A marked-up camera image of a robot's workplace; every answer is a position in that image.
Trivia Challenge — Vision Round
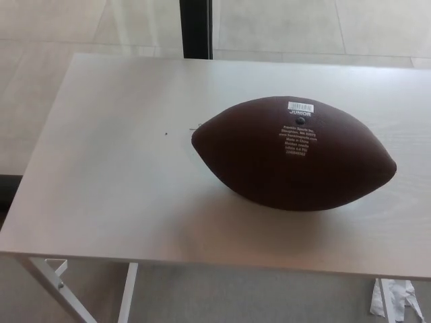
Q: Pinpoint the brown junior football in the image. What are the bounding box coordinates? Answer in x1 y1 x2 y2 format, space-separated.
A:
190 96 398 213

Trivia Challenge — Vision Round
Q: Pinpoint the black window pillar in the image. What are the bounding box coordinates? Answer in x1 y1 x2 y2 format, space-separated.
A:
179 0 214 60

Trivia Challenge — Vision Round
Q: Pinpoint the white metal table leg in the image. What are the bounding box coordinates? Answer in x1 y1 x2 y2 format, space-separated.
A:
377 279 394 323

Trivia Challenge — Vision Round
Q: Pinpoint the crumpled white paper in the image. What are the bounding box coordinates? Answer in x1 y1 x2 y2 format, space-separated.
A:
369 279 426 323

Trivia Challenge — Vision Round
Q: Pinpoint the white metal table leg frame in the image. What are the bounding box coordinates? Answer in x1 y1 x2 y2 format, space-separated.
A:
28 257 139 323

